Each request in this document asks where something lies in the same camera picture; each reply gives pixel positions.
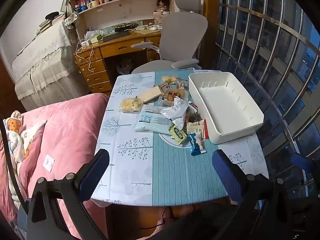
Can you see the brown haired doll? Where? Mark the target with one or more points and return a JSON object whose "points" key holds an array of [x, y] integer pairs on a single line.
{"points": [[162, 5]]}

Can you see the wooden bookshelf hutch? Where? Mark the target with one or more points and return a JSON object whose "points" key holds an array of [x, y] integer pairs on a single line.
{"points": [[125, 10]]}

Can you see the dark brown snack packet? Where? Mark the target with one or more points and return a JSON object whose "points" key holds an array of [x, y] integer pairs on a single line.
{"points": [[193, 117]]}

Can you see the large light blue packet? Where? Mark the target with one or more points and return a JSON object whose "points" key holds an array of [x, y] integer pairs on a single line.
{"points": [[152, 122]]}

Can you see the metal window grille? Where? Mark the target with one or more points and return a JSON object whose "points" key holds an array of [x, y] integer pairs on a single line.
{"points": [[285, 23]]}

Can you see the white packet with red edge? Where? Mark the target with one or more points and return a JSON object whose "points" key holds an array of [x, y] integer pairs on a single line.
{"points": [[196, 127]]}

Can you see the grey office chair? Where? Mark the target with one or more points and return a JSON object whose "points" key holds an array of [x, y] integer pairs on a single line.
{"points": [[182, 35]]}

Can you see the yellow green snack packet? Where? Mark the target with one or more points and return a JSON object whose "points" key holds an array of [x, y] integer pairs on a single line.
{"points": [[178, 135]]}

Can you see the small blue snack packet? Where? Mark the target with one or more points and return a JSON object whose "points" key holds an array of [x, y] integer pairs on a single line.
{"points": [[196, 143]]}

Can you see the clear packet of yellow cookies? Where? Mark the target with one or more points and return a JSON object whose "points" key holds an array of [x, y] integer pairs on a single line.
{"points": [[168, 79]]}

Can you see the white plastic bin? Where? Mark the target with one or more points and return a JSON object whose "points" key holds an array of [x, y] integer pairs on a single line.
{"points": [[225, 105]]}

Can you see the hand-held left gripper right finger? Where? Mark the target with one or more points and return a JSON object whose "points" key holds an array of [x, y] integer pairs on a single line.
{"points": [[225, 175]]}

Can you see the black keyboard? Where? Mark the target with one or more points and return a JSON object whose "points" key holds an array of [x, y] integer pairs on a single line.
{"points": [[116, 36]]}

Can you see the pale yellow mug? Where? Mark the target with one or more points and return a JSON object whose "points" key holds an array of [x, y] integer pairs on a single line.
{"points": [[93, 3]]}

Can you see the white and orange snack packet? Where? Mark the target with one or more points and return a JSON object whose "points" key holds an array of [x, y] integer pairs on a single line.
{"points": [[176, 111]]}

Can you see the small red snack packet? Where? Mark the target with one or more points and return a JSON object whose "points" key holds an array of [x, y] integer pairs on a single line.
{"points": [[193, 105]]}

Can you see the cartoon print cloth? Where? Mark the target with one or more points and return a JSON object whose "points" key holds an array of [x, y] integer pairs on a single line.
{"points": [[15, 135]]}

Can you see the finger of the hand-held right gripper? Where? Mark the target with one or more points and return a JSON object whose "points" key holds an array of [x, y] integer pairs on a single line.
{"points": [[301, 160]]}

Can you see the stack of flat books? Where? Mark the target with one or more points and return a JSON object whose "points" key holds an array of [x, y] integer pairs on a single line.
{"points": [[48, 22]]}

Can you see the crumpled green white bag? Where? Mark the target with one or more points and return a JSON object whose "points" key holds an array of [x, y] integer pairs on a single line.
{"points": [[93, 34]]}

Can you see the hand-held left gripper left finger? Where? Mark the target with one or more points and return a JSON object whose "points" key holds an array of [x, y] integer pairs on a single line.
{"points": [[93, 172]]}

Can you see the long beige cracker packet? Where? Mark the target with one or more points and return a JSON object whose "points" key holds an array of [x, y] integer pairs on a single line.
{"points": [[151, 93]]}

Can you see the clear red nut packet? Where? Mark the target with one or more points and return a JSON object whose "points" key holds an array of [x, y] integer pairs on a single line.
{"points": [[181, 83]]}

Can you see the floral box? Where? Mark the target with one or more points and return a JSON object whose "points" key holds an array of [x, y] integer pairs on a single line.
{"points": [[158, 18]]}

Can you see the clear packet of crumbly cookies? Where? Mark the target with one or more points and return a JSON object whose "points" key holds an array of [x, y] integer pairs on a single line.
{"points": [[130, 105]]}

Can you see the wooden desk with drawers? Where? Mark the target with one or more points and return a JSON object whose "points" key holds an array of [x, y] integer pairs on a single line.
{"points": [[117, 47]]}

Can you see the crumpled pale bag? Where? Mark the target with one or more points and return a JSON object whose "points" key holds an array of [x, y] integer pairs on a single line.
{"points": [[124, 65]]}

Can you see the floral fabric pouch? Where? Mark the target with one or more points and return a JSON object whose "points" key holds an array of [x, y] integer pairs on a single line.
{"points": [[71, 18]]}

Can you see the pink blanket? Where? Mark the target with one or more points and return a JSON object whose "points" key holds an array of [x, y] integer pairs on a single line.
{"points": [[65, 135]]}

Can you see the white blanket label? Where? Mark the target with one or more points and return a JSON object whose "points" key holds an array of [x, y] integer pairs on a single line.
{"points": [[48, 162]]}

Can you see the white lace furniture cover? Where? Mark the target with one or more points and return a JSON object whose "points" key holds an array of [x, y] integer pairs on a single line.
{"points": [[42, 55]]}

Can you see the tree print tablecloth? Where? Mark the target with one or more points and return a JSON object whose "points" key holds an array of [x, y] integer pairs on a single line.
{"points": [[125, 155]]}

